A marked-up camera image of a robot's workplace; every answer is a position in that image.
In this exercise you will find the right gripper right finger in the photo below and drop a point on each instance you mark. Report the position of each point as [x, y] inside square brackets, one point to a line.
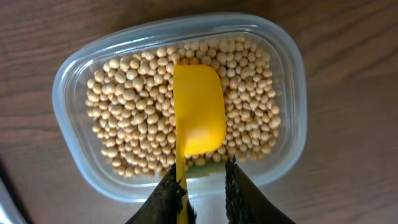
[245, 203]

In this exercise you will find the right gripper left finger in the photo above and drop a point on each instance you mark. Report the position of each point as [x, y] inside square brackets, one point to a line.
[165, 203]

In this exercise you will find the yellow measuring scoop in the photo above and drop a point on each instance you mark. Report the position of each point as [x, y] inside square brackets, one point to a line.
[200, 120]

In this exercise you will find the white digital kitchen scale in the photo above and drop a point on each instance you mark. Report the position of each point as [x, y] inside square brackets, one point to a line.
[9, 212]

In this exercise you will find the soybeans pile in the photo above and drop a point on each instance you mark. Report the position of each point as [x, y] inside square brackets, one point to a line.
[131, 103]

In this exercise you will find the clear plastic container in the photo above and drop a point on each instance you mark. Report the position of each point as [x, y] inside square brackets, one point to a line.
[69, 95]

